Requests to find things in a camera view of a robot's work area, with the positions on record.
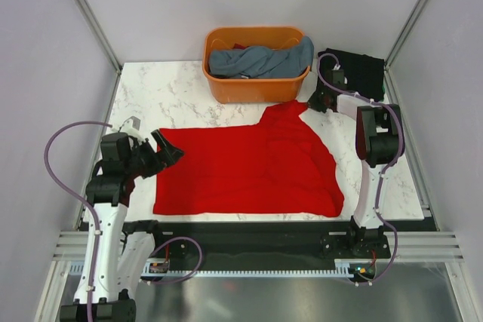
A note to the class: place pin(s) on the aluminium front rail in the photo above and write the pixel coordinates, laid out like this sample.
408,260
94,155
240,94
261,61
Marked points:
412,247

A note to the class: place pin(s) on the red t shirt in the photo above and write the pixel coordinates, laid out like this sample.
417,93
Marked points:
279,165

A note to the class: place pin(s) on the white slotted cable duct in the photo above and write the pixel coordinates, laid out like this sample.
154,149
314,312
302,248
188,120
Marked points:
340,270

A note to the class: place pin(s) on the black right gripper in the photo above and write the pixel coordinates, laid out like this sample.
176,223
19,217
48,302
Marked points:
312,103

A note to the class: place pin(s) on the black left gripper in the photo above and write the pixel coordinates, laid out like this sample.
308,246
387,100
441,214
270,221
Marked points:
170,154

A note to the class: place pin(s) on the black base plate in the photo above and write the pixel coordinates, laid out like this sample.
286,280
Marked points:
229,246

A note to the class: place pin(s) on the aluminium frame post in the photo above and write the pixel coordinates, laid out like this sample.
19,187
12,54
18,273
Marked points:
413,17
99,34

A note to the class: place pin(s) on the folded black t shirt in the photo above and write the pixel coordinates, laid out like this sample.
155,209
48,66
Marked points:
364,74

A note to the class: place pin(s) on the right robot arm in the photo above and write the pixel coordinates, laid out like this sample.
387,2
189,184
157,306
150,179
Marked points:
379,143

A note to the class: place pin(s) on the left aluminium frame post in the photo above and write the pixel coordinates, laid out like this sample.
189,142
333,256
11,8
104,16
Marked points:
99,34

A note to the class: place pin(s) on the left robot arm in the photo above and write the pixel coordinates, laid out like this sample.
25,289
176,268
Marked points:
117,250

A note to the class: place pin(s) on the grey blue t shirt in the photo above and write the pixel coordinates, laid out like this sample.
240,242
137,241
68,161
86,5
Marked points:
259,62

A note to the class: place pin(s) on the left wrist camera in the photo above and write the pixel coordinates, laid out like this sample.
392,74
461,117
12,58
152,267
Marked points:
130,126

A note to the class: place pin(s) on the right aluminium frame post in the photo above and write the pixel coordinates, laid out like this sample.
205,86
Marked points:
413,17

